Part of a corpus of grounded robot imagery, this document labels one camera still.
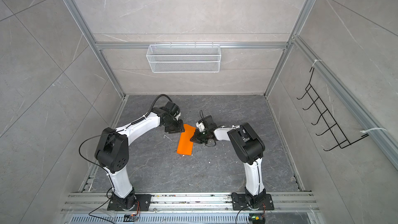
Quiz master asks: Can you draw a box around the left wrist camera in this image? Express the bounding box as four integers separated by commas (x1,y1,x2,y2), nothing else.
165,101,181,119

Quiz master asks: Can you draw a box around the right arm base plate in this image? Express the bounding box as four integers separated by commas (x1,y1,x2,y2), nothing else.
231,192,275,211

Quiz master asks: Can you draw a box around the white wire mesh basket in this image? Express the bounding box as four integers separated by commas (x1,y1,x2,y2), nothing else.
146,44,222,73

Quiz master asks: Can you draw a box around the white vented cable duct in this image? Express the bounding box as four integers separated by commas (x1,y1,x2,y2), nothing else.
69,213,256,224

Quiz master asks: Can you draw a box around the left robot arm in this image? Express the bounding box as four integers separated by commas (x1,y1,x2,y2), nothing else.
94,102,184,210

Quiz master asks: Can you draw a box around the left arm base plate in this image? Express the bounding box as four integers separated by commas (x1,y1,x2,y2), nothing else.
107,194,152,211

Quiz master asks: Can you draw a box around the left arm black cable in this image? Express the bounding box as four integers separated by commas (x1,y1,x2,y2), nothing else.
78,94,173,170

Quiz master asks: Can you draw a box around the white cable tie lower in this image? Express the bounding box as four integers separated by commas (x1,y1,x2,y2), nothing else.
360,127,388,134

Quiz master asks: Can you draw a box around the aluminium mounting rail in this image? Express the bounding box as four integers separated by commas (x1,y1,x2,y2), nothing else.
60,192,320,214

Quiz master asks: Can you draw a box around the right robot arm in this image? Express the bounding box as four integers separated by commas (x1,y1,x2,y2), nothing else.
188,123,266,208

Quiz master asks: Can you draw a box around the black wire hook rack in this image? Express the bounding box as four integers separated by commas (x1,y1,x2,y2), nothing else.
296,67,369,152

